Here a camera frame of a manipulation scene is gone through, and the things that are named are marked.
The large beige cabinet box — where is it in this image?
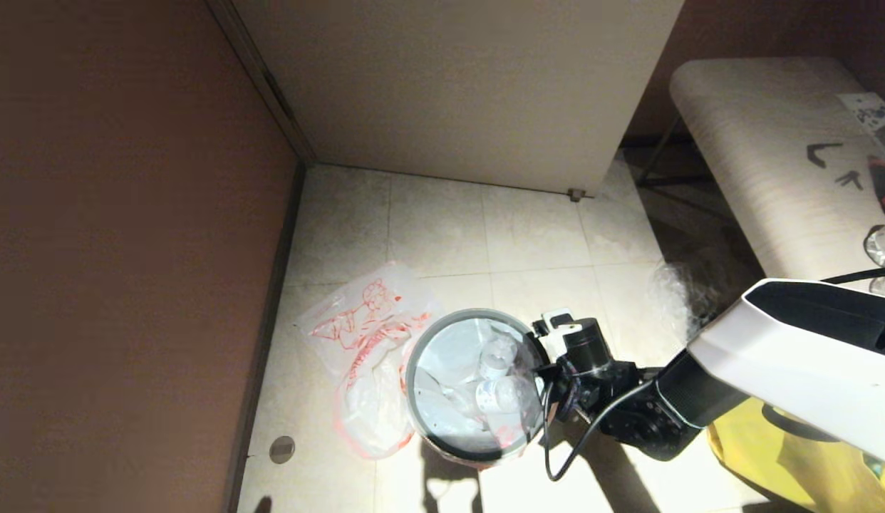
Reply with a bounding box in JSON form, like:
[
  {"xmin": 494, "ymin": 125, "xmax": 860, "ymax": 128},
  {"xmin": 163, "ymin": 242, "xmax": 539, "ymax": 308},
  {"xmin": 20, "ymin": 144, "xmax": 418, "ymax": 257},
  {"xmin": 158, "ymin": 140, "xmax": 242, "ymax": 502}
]
[{"xmin": 232, "ymin": 0, "xmax": 685, "ymax": 197}]

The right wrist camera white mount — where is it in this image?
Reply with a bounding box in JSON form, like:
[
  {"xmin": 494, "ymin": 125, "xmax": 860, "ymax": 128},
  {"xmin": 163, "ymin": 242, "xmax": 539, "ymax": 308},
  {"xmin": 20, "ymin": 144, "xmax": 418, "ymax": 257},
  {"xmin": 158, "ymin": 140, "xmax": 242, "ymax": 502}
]
[{"xmin": 532, "ymin": 309, "xmax": 583, "ymax": 355}]

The dark door frame strip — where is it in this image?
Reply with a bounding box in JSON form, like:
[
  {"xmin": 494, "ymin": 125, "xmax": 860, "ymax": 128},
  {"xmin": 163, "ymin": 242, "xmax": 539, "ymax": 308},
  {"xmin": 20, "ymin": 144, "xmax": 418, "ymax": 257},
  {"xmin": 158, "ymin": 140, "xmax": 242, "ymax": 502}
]
[{"xmin": 204, "ymin": 0, "xmax": 317, "ymax": 167}]

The printed paper sheet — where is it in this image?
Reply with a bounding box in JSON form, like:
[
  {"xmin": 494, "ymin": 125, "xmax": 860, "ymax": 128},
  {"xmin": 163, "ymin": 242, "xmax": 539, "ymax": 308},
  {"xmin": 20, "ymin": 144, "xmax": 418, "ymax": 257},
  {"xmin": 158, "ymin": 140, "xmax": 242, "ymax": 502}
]
[{"xmin": 838, "ymin": 91, "xmax": 885, "ymax": 154}]

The grey bin ring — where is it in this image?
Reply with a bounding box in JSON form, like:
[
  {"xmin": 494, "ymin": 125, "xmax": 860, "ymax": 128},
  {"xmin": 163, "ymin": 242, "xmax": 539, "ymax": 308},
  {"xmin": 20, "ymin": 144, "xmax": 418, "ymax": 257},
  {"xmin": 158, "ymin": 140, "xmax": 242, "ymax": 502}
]
[{"xmin": 405, "ymin": 308, "xmax": 552, "ymax": 464}]

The yellow plastic bag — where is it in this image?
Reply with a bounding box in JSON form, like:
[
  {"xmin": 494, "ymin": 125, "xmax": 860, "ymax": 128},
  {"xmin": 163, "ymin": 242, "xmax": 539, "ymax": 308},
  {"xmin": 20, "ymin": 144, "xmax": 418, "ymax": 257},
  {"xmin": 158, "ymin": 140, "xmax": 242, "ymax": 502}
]
[{"xmin": 706, "ymin": 398, "xmax": 885, "ymax": 513}]

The crumpled clear plastic bag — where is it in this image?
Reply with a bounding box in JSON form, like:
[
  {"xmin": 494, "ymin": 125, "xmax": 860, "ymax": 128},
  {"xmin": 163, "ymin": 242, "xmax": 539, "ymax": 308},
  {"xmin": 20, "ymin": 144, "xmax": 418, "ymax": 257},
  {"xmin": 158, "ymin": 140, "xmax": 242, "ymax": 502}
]
[{"xmin": 648, "ymin": 260, "xmax": 746, "ymax": 343}]

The black angle bracket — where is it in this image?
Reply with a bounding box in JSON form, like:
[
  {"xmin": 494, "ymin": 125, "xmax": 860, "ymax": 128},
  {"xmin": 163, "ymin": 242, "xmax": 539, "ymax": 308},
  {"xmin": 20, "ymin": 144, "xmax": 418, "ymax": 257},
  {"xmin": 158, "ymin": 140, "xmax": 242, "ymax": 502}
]
[{"xmin": 806, "ymin": 142, "xmax": 845, "ymax": 169}]

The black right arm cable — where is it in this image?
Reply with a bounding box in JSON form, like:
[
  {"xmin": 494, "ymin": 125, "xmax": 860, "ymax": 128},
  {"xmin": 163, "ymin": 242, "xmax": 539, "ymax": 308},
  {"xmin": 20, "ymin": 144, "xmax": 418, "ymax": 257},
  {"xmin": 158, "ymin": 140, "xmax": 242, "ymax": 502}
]
[{"xmin": 541, "ymin": 370, "xmax": 661, "ymax": 483}]

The dark baseboard strip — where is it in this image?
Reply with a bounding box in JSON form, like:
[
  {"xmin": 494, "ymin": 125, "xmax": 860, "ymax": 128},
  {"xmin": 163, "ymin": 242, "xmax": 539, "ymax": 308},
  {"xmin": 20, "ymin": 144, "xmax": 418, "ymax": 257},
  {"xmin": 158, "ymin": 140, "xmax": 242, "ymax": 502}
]
[{"xmin": 224, "ymin": 162, "xmax": 306, "ymax": 513}]

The black metal table leg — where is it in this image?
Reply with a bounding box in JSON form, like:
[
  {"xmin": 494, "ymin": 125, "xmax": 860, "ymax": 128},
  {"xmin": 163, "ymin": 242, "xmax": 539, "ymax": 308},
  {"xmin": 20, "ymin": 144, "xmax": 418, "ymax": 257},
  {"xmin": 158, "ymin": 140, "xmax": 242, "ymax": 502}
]
[{"xmin": 633, "ymin": 114, "xmax": 700, "ymax": 192}]

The white wood-grain table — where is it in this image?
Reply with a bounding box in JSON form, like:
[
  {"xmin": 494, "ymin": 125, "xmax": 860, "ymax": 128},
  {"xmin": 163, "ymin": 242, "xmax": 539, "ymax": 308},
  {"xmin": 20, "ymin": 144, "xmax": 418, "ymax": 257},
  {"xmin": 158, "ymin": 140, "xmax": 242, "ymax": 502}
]
[{"xmin": 668, "ymin": 57, "xmax": 885, "ymax": 300}]

